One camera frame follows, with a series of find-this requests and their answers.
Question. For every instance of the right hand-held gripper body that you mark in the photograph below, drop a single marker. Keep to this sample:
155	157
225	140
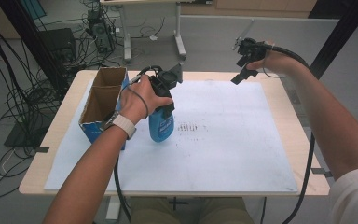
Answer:
253	48

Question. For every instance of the grey metal table bracket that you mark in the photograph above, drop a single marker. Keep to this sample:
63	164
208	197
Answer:
321	172
42	149

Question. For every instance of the person's right hand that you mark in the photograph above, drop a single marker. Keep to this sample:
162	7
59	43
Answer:
276	62

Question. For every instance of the white background desk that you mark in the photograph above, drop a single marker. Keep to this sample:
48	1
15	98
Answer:
178	34

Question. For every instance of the person's left hand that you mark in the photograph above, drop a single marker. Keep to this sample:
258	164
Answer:
136	99

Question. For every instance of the person's white sleeve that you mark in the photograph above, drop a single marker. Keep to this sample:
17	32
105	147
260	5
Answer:
357	199

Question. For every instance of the blue plastic bottle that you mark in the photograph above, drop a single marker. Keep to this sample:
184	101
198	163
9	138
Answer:
160	129

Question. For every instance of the black equipment case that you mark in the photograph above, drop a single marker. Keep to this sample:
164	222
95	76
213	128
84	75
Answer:
59	45

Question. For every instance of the wooden cabinet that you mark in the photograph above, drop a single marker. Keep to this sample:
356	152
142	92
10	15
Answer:
248	7

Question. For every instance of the black metal post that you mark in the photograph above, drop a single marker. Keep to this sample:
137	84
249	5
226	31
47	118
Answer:
338	37
34	40

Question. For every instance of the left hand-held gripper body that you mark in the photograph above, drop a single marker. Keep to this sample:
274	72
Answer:
167	79

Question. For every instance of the white table mat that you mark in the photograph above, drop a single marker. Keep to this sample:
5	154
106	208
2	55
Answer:
230	140

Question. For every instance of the black floor plate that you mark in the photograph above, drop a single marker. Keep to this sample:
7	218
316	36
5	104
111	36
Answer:
21	137

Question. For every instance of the black computer tower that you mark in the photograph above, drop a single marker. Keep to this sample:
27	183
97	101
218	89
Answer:
101	31

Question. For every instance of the person's khaki trousers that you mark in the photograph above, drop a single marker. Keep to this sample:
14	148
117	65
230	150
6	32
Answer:
149	214

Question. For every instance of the blue cardboard box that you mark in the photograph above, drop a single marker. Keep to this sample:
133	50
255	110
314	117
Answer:
108	77

